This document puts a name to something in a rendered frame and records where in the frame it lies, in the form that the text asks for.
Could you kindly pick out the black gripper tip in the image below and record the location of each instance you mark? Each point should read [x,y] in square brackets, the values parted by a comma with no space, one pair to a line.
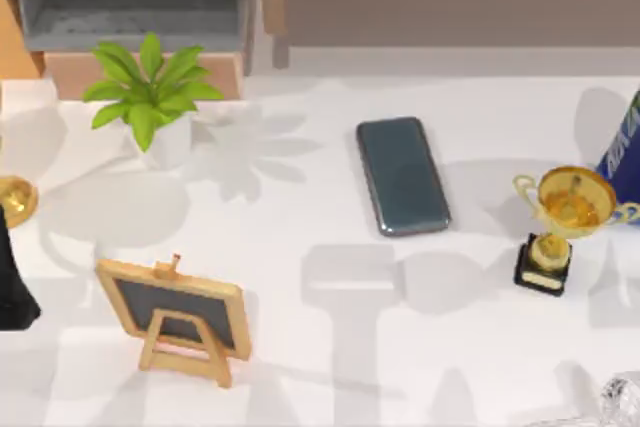
[11,292]

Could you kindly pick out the wooden shelf unit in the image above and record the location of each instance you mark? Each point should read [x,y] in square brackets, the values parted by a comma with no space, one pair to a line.
[450,2]

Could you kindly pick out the gold trophy cup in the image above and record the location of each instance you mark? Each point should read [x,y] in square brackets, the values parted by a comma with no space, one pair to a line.
[17,199]

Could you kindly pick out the wooden framed blackboard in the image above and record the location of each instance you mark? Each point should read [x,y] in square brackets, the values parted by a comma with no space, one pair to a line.
[175,304]

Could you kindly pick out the green plant in white pot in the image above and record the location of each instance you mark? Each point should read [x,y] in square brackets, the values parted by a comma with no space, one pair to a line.
[150,97]

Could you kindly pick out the dark grey smartphone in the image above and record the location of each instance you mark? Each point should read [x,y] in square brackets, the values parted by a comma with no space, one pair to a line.
[402,176]

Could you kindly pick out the wooden cupboard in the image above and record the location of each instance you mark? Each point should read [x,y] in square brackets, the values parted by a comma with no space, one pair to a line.
[15,37]

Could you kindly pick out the clear glass object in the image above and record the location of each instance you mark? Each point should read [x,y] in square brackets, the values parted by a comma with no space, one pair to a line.
[622,397]

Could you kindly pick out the pale wooden drawer front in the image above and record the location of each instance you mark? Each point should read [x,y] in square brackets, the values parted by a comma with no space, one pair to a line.
[145,74]

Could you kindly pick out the gold trophy on black base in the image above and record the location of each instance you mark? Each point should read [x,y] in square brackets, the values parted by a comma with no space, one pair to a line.
[575,207]

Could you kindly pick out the blue box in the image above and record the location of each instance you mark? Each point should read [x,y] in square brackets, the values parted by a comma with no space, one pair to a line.
[625,152]

